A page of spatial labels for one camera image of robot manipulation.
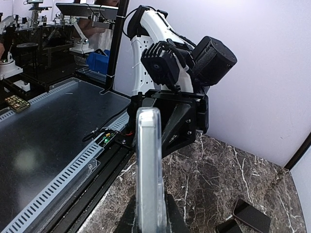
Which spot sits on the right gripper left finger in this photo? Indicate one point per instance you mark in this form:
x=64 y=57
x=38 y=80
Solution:
x=127 y=221

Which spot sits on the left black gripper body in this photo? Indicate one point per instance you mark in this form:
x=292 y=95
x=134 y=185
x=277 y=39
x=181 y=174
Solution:
x=182 y=114

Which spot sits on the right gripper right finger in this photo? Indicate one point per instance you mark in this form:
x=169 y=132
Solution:
x=175 y=222

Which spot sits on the phone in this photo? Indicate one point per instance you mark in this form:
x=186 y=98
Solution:
x=251 y=216
x=148 y=134

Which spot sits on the black smartphone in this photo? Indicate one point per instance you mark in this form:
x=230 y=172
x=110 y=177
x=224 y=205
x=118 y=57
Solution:
x=230 y=226

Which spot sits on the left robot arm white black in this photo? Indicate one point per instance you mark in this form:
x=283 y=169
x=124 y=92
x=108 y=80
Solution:
x=212 y=59

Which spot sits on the small green circuit board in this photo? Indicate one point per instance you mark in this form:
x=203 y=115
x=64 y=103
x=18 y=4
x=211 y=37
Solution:
x=105 y=138

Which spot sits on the black front rail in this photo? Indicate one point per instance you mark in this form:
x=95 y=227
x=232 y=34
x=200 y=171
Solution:
x=77 y=209

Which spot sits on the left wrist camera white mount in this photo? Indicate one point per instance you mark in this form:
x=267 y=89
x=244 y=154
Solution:
x=169 y=64

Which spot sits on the white slotted cable duct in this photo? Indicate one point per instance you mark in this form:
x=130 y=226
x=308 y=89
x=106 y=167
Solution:
x=42 y=148

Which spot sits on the left black frame post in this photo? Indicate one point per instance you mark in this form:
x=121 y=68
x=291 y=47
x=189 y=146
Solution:
x=115 y=46

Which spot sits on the black frame post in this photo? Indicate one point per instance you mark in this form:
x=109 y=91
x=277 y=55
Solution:
x=299 y=153
x=115 y=46

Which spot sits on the right black frame post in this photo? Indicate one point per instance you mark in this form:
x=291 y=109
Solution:
x=299 y=153

